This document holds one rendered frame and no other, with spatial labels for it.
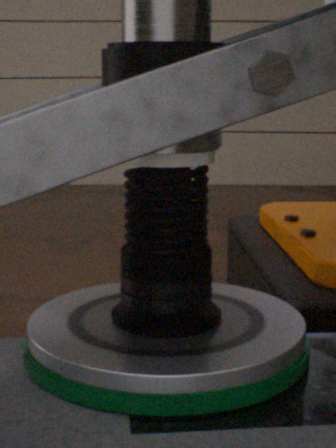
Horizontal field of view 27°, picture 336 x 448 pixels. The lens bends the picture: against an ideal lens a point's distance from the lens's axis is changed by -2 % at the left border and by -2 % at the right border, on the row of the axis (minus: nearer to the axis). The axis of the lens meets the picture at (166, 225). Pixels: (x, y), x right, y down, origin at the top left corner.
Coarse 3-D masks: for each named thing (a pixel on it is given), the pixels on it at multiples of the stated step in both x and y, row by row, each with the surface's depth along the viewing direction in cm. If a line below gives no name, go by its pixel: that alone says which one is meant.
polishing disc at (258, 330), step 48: (96, 288) 61; (240, 288) 61; (48, 336) 49; (96, 336) 49; (240, 336) 49; (288, 336) 49; (96, 384) 44; (144, 384) 43; (192, 384) 43; (240, 384) 44
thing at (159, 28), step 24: (144, 0) 45; (168, 0) 45; (192, 0) 46; (144, 24) 46; (168, 24) 45; (192, 24) 46; (120, 48) 45; (144, 48) 45; (168, 48) 44; (192, 48) 44; (120, 72) 46; (192, 144) 47; (216, 144) 48
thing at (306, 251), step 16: (272, 208) 140; (288, 208) 141; (304, 208) 141; (320, 208) 141; (272, 224) 132; (288, 224) 126; (304, 224) 126; (320, 224) 126; (288, 240) 119; (304, 240) 114; (320, 240) 114; (304, 256) 109; (320, 256) 104; (320, 272) 103
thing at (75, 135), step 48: (240, 48) 44; (288, 48) 44; (96, 96) 43; (144, 96) 43; (192, 96) 44; (240, 96) 44; (288, 96) 45; (0, 144) 43; (48, 144) 43; (96, 144) 44; (144, 144) 44; (0, 192) 43
